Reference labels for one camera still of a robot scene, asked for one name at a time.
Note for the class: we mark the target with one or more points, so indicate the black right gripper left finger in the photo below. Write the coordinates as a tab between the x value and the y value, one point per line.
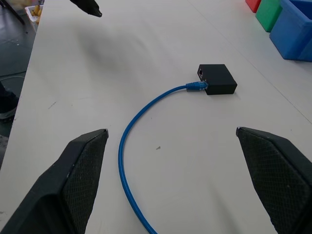
61	185

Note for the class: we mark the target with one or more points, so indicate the small black box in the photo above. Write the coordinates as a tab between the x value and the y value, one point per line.
217	78

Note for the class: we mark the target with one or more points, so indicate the blue plastic bin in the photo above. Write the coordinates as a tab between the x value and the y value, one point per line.
293	29

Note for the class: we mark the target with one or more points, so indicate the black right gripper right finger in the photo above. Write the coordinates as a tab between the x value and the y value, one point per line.
280	180

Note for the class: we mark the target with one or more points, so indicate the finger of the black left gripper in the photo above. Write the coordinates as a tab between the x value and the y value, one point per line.
89	7

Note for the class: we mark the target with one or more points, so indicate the dark shoe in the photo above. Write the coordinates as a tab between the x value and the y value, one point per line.
7	102

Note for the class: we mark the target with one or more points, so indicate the white tray with yellow items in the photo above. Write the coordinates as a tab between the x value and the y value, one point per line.
35	12

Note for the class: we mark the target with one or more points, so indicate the green plastic bin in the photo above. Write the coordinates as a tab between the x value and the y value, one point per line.
268	13

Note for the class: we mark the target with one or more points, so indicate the red plastic bin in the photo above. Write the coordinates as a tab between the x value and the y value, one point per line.
253	4

